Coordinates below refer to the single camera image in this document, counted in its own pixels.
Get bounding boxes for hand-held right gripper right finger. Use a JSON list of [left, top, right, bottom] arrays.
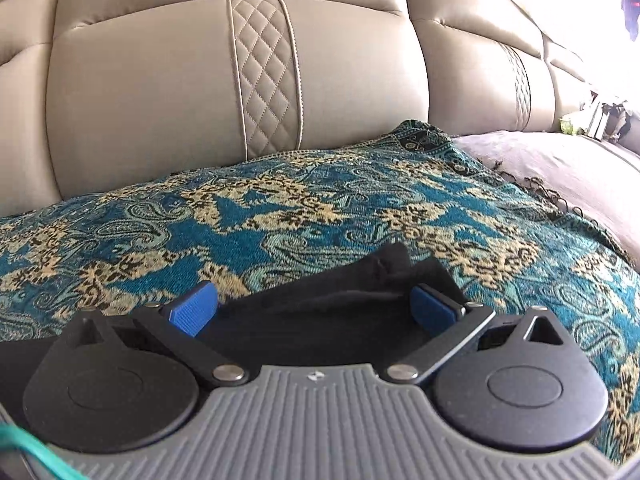
[[386, 282, 569, 387]]

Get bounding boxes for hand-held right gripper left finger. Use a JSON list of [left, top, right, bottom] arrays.
[[49, 281, 250, 387]]

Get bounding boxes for black pants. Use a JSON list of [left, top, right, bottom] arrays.
[[0, 241, 469, 411]]

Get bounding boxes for teal paisley blanket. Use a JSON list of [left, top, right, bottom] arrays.
[[0, 119, 640, 468]]

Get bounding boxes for beige leather sofa backrest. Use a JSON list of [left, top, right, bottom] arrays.
[[0, 0, 640, 211]]

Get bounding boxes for clutter of small things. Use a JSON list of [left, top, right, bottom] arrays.
[[557, 97, 640, 142]]

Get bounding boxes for green cable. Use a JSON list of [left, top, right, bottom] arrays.
[[0, 422, 88, 480]]

